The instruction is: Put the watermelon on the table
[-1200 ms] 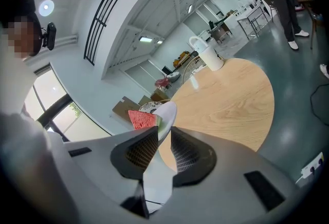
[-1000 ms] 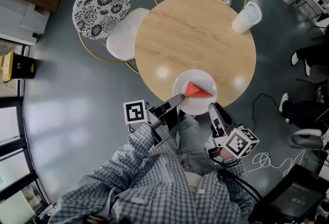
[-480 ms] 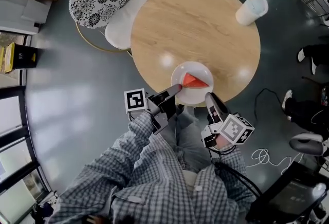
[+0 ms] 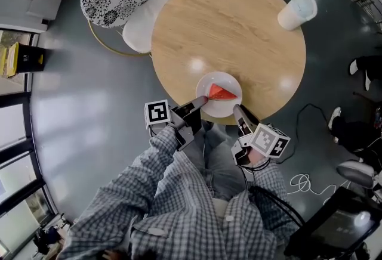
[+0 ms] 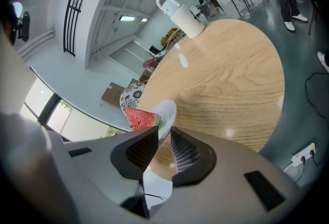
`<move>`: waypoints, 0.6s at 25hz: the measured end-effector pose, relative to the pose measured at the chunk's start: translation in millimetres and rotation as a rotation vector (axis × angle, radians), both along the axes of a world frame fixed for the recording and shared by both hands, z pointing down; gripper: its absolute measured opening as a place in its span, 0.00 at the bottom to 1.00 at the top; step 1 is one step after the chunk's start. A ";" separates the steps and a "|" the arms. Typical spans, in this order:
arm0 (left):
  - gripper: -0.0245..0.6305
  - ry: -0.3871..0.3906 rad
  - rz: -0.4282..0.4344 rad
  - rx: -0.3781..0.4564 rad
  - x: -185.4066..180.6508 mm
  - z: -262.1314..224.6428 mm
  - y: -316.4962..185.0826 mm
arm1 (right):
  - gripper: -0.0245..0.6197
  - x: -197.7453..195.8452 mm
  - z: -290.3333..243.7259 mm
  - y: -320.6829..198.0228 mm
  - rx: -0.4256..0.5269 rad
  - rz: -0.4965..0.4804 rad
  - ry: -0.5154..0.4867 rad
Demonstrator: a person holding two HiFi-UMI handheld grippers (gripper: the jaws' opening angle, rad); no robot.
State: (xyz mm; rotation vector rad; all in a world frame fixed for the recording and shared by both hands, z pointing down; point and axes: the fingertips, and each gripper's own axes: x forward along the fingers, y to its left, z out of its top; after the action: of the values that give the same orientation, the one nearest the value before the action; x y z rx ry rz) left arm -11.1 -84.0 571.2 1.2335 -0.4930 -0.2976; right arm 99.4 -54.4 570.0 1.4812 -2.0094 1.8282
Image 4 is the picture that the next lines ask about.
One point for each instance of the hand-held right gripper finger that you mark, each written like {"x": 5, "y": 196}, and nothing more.
{"x": 244, "y": 118}

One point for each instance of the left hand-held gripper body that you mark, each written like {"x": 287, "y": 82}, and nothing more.
{"x": 186, "y": 121}

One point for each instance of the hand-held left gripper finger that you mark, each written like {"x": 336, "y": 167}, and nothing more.
{"x": 200, "y": 102}

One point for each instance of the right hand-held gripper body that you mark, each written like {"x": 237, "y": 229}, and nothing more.
{"x": 267, "y": 141}

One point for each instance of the white round plate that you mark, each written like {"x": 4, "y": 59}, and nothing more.
{"x": 221, "y": 109}

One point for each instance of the red watermelon slice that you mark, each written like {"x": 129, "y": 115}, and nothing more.
{"x": 221, "y": 93}

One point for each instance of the person's left forearm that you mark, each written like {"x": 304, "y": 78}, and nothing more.
{"x": 161, "y": 157}

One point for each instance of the person's right forearm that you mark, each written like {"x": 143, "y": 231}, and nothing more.
{"x": 268, "y": 184}

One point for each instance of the round wooden table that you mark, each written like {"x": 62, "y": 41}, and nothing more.
{"x": 226, "y": 29}

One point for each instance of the person's jeans legs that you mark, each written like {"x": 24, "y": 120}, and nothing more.
{"x": 221, "y": 169}

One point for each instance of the grey office chair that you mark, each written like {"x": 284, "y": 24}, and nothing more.
{"x": 356, "y": 173}

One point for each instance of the person's checked shirt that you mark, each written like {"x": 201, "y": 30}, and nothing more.
{"x": 179, "y": 223}

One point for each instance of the black monitor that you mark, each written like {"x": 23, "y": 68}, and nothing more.
{"x": 334, "y": 223}

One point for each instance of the white jug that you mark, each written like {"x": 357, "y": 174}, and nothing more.
{"x": 291, "y": 15}

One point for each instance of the black bin with yellow lid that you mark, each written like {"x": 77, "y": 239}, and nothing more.
{"x": 30, "y": 59}

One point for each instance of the cluttered wooden shelf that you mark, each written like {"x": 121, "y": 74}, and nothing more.
{"x": 50, "y": 235}

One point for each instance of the white cabinet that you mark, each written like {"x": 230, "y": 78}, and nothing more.
{"x": 27, "y": 2}

